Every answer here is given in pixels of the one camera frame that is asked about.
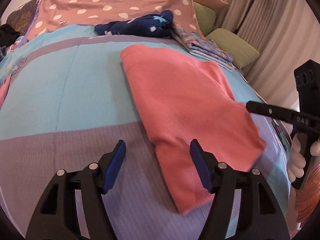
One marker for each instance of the green cushion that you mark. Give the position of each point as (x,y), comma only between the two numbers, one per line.
(242,52)
(206,18)

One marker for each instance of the navy blue star garment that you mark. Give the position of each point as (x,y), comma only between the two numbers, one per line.
(151,25)

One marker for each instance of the orange patterned sleeve forearm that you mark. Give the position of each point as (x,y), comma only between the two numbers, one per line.
(307,198)

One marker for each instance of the teal and purple bedspread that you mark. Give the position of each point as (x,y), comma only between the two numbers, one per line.
(68,103)

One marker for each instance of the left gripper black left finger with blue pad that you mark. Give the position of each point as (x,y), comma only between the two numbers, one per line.
(55,216)

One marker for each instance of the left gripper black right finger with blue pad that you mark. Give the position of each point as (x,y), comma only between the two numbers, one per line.
(260,216)

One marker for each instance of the folded pink garment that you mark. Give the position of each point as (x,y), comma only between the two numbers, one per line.
(4,90)

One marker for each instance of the green cushion far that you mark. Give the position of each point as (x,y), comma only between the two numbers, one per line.
(206,18)

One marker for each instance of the pink polka dot fabric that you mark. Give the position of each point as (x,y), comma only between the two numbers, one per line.
(56,14)

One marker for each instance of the person's right hand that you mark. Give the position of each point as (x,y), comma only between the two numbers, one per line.
(297,162)

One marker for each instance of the beige curtain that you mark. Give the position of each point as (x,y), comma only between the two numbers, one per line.
(286,34)

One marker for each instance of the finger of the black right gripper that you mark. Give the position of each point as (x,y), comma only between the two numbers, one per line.
(300,120)

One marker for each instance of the tan pillow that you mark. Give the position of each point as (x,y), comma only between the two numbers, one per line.
(215,5)

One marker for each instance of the coral pink knit garment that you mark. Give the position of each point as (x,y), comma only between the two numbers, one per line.
(180,98)

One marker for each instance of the green cushion near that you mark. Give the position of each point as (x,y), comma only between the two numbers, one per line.
(242,52)

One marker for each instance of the folded floral patterned clothes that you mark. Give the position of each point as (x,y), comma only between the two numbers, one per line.
(201,47)

